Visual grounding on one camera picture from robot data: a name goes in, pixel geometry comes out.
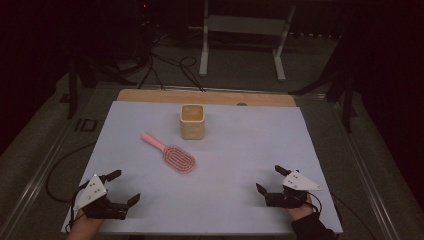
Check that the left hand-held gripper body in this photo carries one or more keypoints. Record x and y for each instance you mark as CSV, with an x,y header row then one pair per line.
x,y
94,196

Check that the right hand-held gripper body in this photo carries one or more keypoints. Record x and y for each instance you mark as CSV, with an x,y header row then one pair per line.
x,y
293,190

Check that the pink hairbrush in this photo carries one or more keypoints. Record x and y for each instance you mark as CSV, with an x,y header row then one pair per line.
x,y
173,156

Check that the beige square cup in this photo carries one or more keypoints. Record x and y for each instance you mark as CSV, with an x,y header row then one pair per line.
x,y
192,122

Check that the person's right hand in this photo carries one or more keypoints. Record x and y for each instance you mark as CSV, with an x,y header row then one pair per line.
x,y
300,209

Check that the person's left hand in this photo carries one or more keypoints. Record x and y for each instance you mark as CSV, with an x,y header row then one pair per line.
x,y
84,227

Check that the black right sleeve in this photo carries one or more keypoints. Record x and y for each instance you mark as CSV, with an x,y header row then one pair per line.
x,y
312,228

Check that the white table mat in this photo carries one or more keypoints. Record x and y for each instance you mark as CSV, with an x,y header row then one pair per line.
x,y
213,173

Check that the black tripod stand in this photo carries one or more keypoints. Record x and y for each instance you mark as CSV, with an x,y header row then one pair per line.
x,y
80,73
340,83

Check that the white metal stand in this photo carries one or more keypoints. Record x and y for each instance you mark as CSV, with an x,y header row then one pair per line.
x,y
243,36

